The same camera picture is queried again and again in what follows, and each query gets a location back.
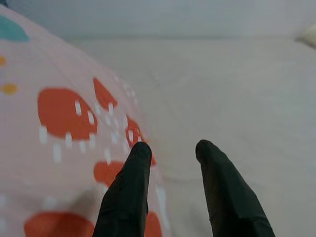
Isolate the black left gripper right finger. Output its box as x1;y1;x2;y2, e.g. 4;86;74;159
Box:
196;139;276;237

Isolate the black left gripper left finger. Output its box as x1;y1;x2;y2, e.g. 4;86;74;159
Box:
92;142;152;237

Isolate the cream cartoon print blanket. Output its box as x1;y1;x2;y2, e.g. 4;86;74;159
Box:
295;24;316;49

